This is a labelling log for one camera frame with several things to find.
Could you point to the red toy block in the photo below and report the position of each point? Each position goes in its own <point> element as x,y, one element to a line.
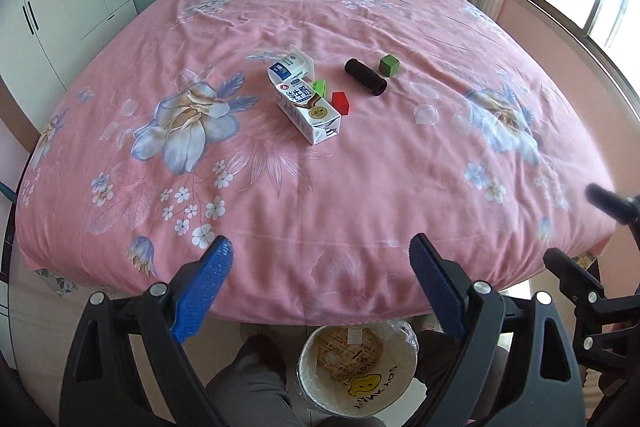
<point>341,102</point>

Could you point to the pink floral blanket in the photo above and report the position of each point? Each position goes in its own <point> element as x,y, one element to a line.
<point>350,182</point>

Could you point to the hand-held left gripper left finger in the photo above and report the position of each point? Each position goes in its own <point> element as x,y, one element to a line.
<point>210,287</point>

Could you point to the light green toy block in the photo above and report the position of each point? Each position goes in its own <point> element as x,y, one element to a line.
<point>321,87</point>

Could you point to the white milk carton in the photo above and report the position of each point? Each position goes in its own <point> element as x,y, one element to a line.
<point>305,107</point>

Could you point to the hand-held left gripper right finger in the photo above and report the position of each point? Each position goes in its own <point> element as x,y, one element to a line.
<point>435,287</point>

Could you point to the dark green cube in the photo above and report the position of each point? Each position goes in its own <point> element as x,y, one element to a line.
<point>390,66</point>

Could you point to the white bin with plastic liner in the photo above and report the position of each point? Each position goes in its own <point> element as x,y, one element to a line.
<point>350,387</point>

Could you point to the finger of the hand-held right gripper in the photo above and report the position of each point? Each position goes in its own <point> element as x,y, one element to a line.
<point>612,206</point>
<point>575,279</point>

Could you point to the patterned bed sheet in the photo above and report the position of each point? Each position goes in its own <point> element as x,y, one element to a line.
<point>57,284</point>

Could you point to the black cylindrical roll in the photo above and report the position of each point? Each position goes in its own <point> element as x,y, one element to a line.
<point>365,77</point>

